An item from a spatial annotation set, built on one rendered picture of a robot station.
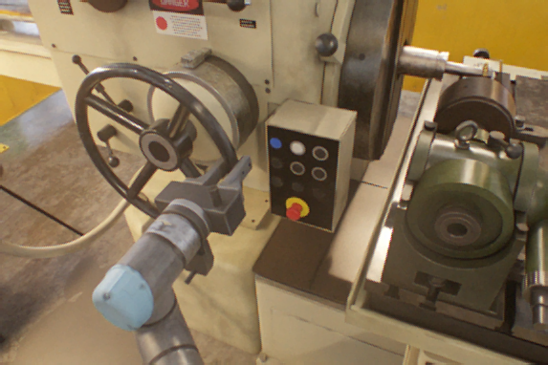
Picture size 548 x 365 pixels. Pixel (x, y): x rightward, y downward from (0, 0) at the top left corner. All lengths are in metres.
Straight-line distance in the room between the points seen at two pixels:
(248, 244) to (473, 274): 0.89
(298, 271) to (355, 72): 0.76
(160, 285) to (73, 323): 1.75
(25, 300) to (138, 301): 1.98
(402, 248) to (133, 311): 0.54
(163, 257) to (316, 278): 0.93
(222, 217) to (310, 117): 0.30
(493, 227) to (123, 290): 0.63
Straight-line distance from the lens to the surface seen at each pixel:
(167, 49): 0.98
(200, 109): 0.68
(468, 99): 1.05
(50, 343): 2.28
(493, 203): 0.80
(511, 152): 0.83
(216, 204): 0.60
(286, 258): 1.48
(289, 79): 0.86
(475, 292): 0.93
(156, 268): 0.55
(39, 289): 2.51
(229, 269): 1.50
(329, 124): 0.79
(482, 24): 3.28
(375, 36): 0.92
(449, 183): 0.78
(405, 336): 1.04
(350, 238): 1.56
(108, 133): 1.24
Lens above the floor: 1.77
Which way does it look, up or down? 41 degrees down
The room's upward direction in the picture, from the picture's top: 2 degrees counter-clockwise
